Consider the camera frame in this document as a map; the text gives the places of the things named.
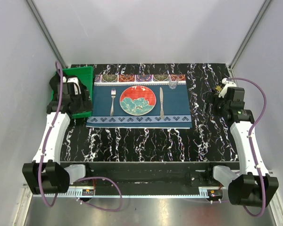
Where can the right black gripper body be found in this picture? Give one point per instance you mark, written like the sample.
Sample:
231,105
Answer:
219,103

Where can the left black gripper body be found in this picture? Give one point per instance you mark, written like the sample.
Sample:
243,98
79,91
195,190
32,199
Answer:
81,106

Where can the black button shirt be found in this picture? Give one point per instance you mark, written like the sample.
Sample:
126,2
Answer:
59,81

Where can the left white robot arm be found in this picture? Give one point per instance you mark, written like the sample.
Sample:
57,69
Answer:
45,173

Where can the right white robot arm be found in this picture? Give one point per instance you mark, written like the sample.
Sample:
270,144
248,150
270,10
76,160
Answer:
253,186

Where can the gold brooch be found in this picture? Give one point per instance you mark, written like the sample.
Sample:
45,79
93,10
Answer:
218,89

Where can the blue patterned placemat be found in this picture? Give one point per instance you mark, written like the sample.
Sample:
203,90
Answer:
175,102

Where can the green plastic tray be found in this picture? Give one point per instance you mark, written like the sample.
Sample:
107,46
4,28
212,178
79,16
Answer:
85,74

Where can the silver fork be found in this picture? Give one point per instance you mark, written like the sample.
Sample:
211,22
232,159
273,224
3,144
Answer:
113,95

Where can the clear drinking glass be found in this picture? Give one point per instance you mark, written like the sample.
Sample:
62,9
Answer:
173,81

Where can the silver table knife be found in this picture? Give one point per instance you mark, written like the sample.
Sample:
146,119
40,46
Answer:
161,103

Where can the red floral plate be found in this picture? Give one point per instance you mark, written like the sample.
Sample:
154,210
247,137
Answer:
137,100

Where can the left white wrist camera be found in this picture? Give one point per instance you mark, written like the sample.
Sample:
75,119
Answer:
75,81

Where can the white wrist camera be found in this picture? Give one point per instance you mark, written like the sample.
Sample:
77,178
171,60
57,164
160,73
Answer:
75,81
225,84

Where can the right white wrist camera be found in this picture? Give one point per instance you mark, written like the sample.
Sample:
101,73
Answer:
225,84

